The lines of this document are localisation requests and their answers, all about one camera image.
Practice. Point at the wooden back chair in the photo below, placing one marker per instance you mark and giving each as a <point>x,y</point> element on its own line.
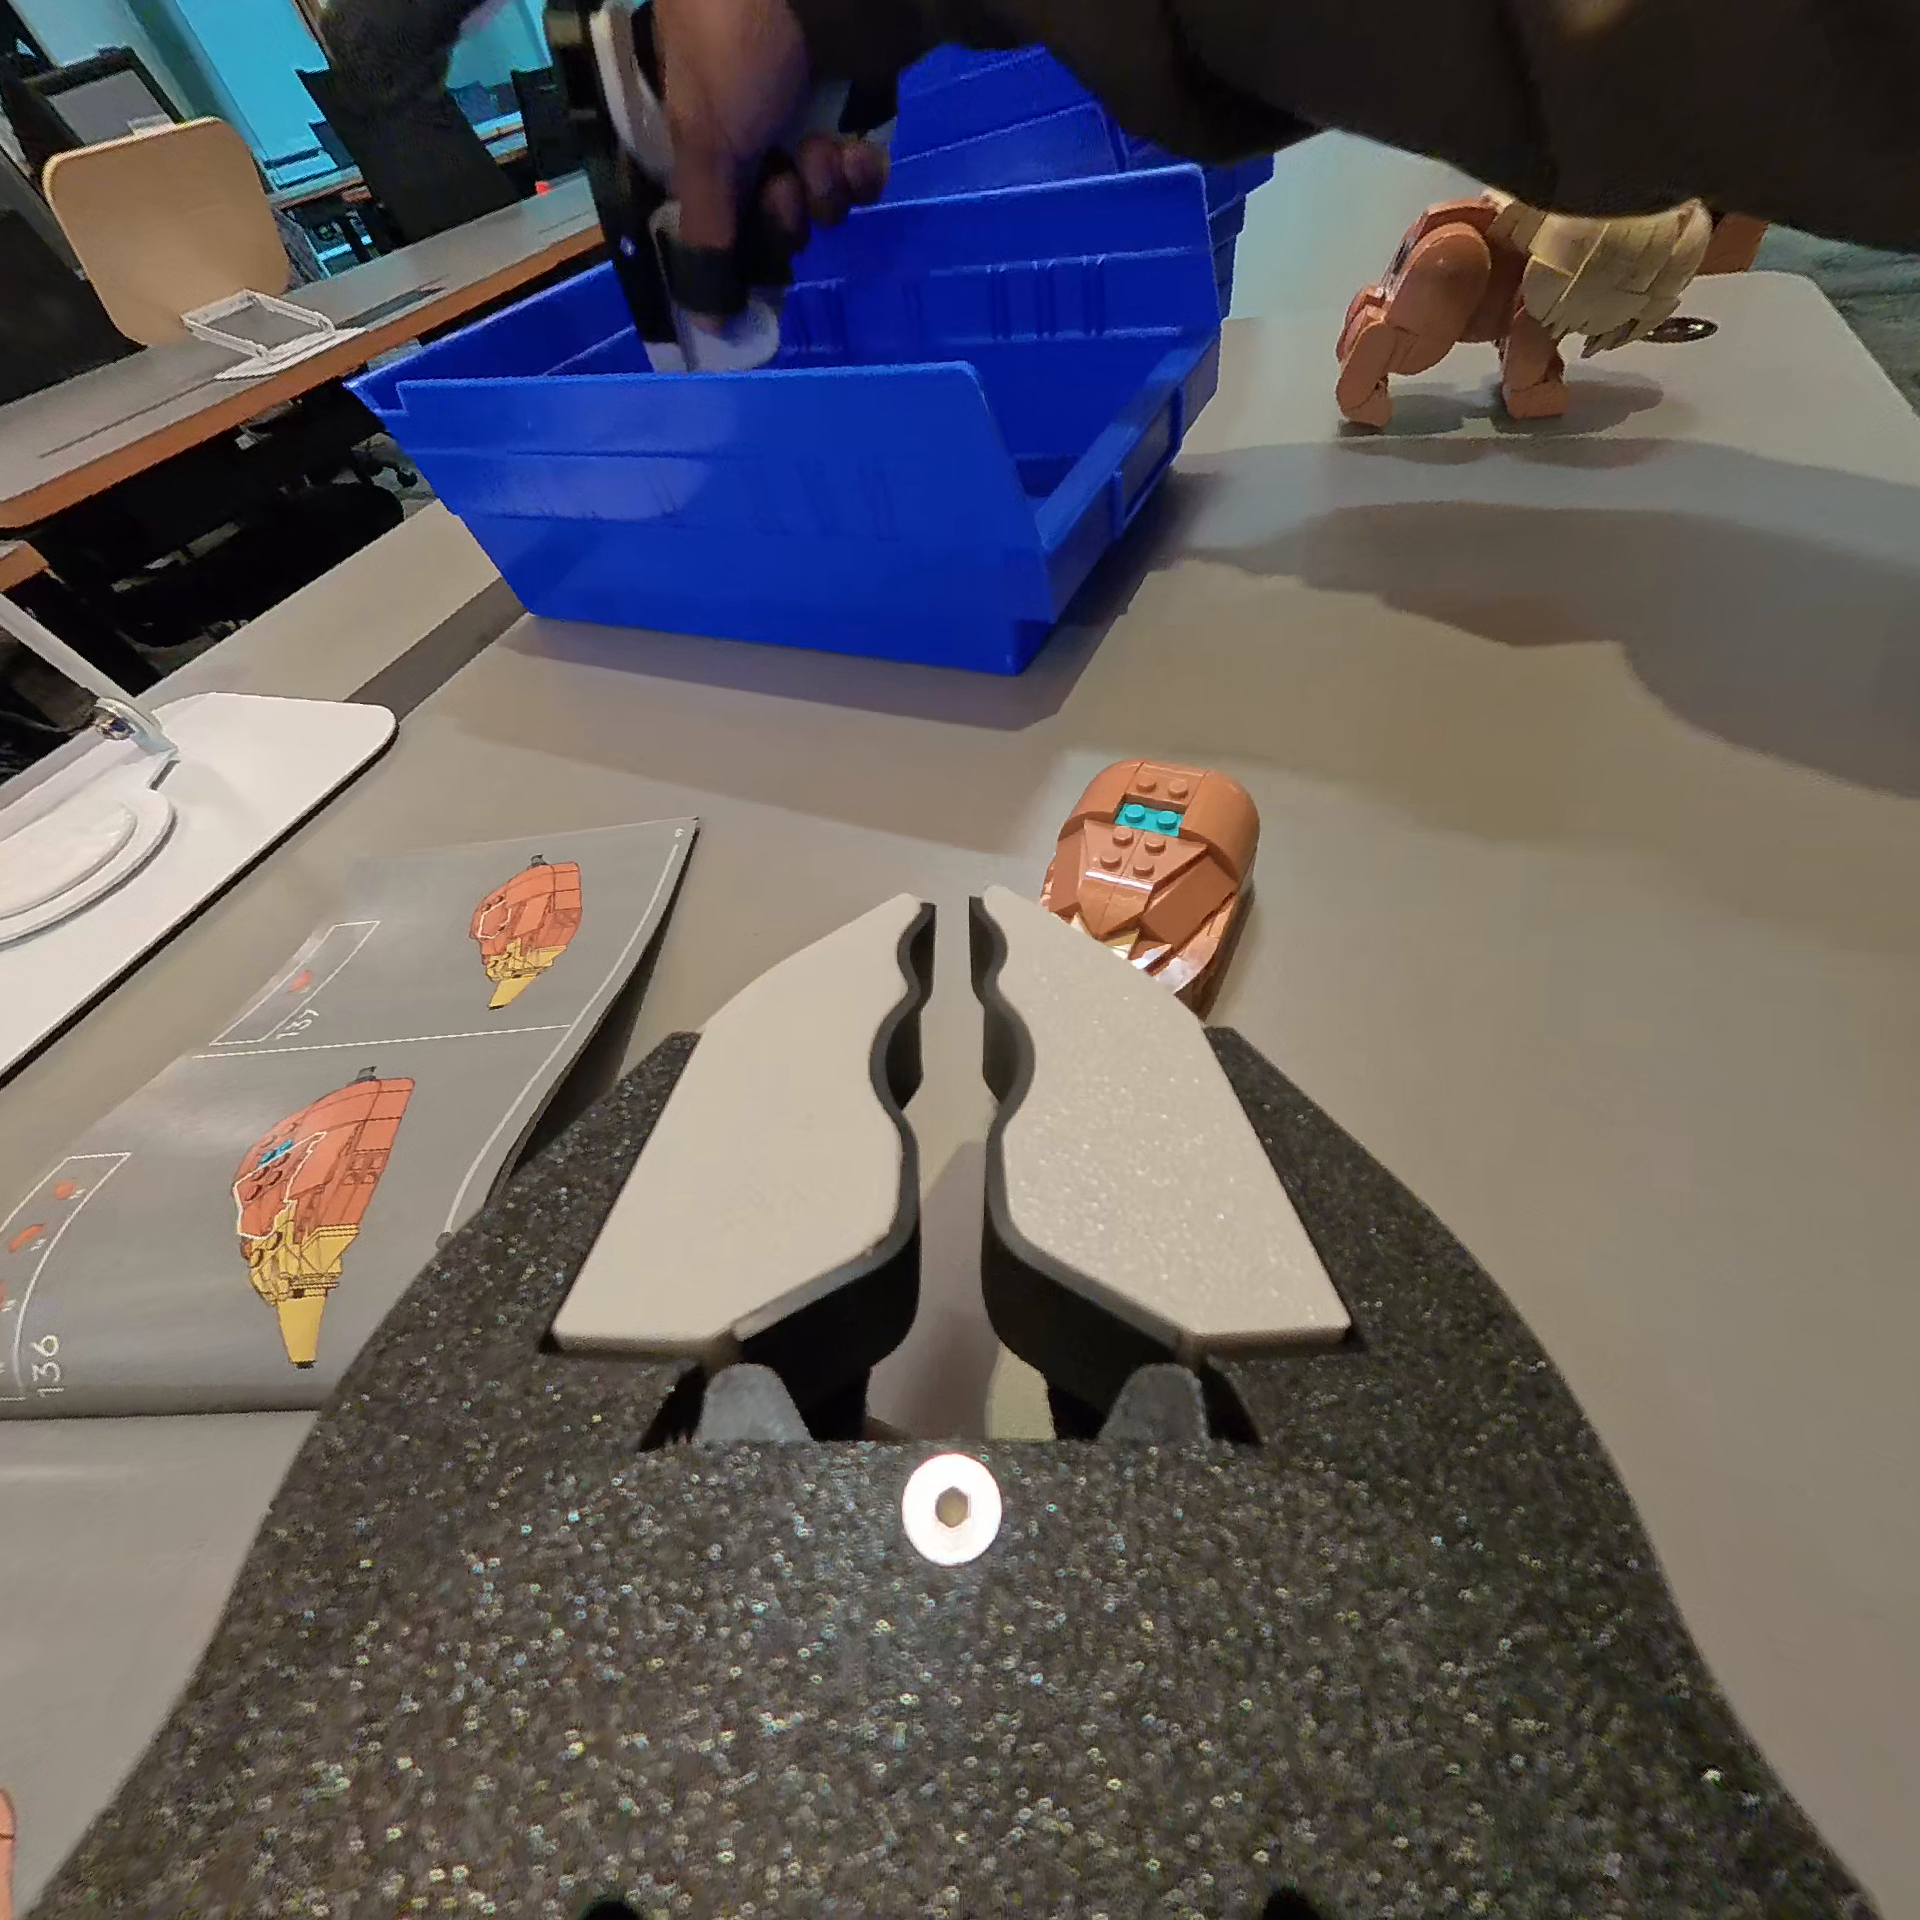
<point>165,225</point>

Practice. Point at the brown brick toy head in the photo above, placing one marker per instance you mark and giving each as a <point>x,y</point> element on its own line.
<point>1155,856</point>

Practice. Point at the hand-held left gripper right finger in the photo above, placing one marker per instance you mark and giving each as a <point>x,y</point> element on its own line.
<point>1155,1170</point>

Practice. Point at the white lamp base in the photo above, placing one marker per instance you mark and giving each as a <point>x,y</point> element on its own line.
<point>255,767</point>

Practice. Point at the black office chair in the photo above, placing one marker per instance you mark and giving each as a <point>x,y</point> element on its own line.
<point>405,105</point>

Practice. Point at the person's right hand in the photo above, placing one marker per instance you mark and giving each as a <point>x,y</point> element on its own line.
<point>728,105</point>

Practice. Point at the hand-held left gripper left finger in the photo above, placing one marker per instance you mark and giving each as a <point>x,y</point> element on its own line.
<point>750,1170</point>

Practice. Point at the long wood-edged office desk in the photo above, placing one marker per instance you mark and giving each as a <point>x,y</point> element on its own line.
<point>150,421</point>

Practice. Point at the brown brick toy animal body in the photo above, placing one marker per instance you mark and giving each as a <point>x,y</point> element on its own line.
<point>1441,285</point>

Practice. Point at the small brown brick piece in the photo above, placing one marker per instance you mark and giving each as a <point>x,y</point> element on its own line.
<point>7,1845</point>

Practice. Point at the grey instruction booklet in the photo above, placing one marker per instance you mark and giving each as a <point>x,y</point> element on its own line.
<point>494,1019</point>

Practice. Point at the grey desk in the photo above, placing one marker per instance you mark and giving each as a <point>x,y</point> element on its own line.
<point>1576,899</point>

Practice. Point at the clear acrylic tray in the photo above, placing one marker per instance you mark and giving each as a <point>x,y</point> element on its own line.
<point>255,323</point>

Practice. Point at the blue plastic bin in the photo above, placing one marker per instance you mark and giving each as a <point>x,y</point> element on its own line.
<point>750,495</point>
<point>1081,166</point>

